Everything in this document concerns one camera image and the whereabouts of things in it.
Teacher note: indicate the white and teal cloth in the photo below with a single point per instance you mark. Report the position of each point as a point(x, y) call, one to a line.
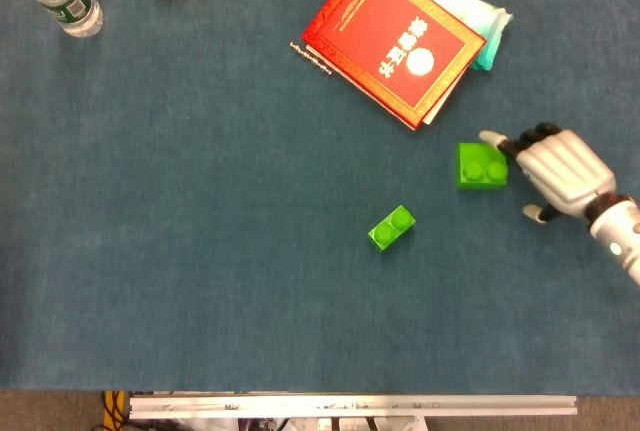
point(487, 26)

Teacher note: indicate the red gold-bordered book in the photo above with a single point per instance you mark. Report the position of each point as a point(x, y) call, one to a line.
point(390, 36)

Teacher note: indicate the large green toy brick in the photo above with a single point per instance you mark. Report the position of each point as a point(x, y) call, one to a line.
point(480, 163)

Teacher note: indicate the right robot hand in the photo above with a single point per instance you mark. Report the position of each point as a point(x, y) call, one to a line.
point(565, 166)

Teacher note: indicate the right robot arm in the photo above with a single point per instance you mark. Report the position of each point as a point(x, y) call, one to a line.
point(620, 241)

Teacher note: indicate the small green toy brick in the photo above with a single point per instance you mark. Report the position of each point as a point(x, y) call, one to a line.
point(391, 230)

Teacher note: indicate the aluminium profile rail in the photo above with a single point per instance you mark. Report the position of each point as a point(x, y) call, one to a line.
point(350, 406)

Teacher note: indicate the blue felt table cloth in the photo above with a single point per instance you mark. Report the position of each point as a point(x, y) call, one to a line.
point(250, 276)

